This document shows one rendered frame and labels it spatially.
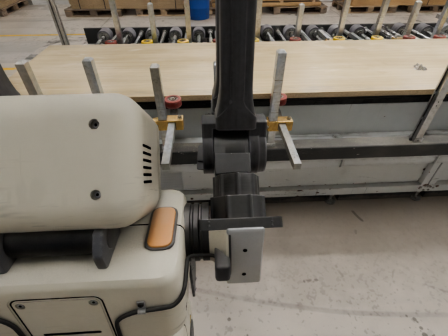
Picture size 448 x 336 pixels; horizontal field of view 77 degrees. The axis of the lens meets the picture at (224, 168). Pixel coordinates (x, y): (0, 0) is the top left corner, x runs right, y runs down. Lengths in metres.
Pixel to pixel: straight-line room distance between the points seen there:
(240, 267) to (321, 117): 1.32
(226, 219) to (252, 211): 0.04
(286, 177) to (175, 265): 1.63
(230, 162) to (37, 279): 0.27
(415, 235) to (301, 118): 1.12
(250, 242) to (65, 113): 0.26
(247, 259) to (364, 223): 1.79
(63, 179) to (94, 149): 0.04
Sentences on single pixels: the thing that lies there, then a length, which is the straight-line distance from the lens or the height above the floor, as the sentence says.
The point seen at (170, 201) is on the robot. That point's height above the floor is 1.22.
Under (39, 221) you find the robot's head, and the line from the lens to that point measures 0.35.
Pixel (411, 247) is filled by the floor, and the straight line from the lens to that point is 2.17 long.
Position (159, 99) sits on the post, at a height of 0.97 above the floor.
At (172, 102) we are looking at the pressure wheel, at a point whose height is 0.91.
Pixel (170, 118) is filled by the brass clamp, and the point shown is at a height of 0.87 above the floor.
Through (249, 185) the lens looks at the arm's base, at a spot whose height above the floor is 1.24.
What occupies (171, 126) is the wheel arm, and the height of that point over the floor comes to 0.86.
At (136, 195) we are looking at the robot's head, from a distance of 0.32.
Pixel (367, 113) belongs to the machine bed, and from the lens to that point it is 1.76.
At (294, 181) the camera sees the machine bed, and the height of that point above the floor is 0.21.
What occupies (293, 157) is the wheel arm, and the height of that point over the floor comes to 0.83.
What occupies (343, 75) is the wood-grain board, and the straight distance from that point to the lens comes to 1.75.
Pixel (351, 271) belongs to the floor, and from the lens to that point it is 1.90.
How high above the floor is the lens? 1.53
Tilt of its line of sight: 41 degrees down
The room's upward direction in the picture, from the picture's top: straight up
